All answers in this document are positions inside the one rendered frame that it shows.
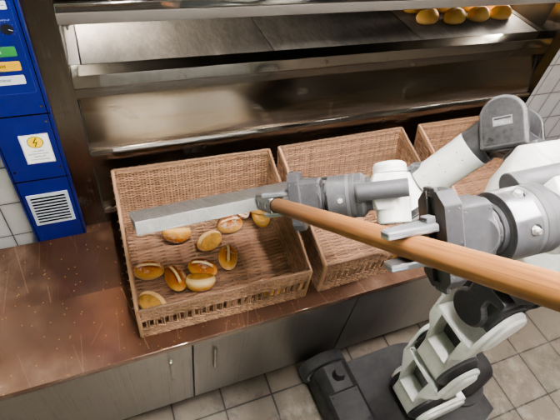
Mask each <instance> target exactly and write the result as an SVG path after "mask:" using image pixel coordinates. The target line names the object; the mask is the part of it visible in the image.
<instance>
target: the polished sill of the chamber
mask: <svg viewBox="0 0 560 420"><path fill-rule="evenodd" d="M553 39H554V37H552V36H551V35H549V34H548V33H546V32H544V31H539V32H517V33H505V34H494V35H482V36H471V37H449V38H437V39H426V40H414V41H403V42H380V43H369V44H358V45H347V46H335V47H313V48H301V49H289V50H278V51H266V52H245V53H233V54H222V55H210V56H199V57H176V58H165V59H153V60H142V61H131V62H109V63H97V64H85V65H74V66H70V72H71V78H72V84H73V88H74V89H83V88H100V87H110V86H119V85H128V84H138V83H156V82H166V81H175V80H184V79H194V78H211V77H221V76H230V75H240V74H249V73H267V72H276V71H286V70H295V69H304V68H323V67H332V66H342V65H351V64H360V63H378V62H387V61H397V60H407V59H416V58H434V57H443V56H452V55H462V54H471V53H490V52H499V51H508V50H518V49H527V48H545V47H549V45H550V44H551V42H552V40H553Z"/></svg>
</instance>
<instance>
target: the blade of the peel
mask: <svg viewBox="0 0 560 420"><path fill-rule="evenodd" d="M285 187H287V182H279V183H274V184H269V185H265V186H261V187H253V188H249V189H244V190H239V191H235V192H227V193H223V194H218V195H214V196H210V197H201V198H197V199H193V200H188V201H184V202H176V203H172V204H167V205H162V206H158V207H150V208H146V209H142V210H137V211H132V212H128V216H129V217H130V219H131V222H132V225H133V227H134V229H135V232H136V234H137V236H139V235H143V234H148V233H155V232H159V231H162V230H167V229H171V228H178V227H182V226H186V225H190V224H194V223H201V222H206V221H209V220H213V219H218V218H225V217H229V216H232V215H237V214H241V213H248V212H252V211H256V210H258V208H257V203H256V198H255V196H256V195H258V194H262V193H265V192H272V191H279V190H285Z"/></svg>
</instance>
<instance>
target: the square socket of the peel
mask: <svg viewBox="0 0 560 420"><path fill-rule="evenodd" d="M255 198H256V203H257V209H258V210H261V211H264V212H265V213H270V214H275V213H276V212H274V211H273V210H272V209H271V202H272V200H273V199H275V198H281V199H283V197H266V198H262V194H258V195H256V196H255Z"/></svg>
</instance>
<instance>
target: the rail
mask: <svg viewBox="0 0 560 420"><path fill-rule="evenodd" d="M373 1H396V0H89V1H61V2H53V3H52V5H53V9H54V12H55V13H81V12H104V11H127V10H149V9H172V8H216V7H239V6H262V5H284V4H307V3H350V2H373Z"/></svg>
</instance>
